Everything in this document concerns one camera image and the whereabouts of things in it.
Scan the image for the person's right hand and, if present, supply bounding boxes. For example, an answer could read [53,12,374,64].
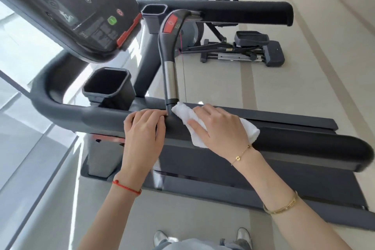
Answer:
[187,104,254,162]

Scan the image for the person's left hand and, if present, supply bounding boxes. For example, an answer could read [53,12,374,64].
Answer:
[123,109,167,178]

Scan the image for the white cleaning cloth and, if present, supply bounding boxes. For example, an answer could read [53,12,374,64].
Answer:
[171,101,260,148]

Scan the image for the person's right forearm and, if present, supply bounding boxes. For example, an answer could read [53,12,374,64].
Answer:
[227,147,352,250]

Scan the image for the person's left forearm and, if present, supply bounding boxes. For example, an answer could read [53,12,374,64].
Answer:
[78,169,147,250]

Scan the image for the large black cup holder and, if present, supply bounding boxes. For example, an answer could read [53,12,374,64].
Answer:
[82,67,137,111]

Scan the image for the grey elliptical trainer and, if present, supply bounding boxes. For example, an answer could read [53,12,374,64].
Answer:
[178,21,285,68]

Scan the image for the grey black treadmill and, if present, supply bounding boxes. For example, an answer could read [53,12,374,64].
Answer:
[0,0,375,231]

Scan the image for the white left shoe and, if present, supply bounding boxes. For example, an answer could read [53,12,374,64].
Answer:
[153,231,169,247]

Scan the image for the white shoe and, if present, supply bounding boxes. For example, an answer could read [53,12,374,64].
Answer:
[153,231,169,247]
[237,228,252,249]

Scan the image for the black padded treadmill handrail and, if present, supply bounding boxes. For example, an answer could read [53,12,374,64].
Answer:
[30,51,375,173]
[137,0,294,27]

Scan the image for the grey trousers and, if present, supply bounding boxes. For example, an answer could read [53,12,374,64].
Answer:
[154,238,249,250]

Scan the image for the gold bangle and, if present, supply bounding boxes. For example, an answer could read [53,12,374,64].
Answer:
[263,191,299,215]

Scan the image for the white right shoe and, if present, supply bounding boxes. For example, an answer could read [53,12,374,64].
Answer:
[237,228,252,249]

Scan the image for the small black cup holder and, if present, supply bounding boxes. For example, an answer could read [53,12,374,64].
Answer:
[141,4,168,34]

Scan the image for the black treadmill console panel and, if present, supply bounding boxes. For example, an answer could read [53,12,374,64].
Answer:
[0,0,143,63]

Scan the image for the thin gold chain bracelet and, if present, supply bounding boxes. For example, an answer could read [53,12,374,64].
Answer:
[231,144,253,166]

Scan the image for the red string bracelet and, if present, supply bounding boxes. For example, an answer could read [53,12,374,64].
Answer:
[113,180,142,195]

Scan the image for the curved handle with red button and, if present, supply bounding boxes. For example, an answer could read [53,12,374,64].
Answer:
[158,9,203,116]

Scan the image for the glass window wall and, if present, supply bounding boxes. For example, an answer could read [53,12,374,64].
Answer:
[0,0,164,250]

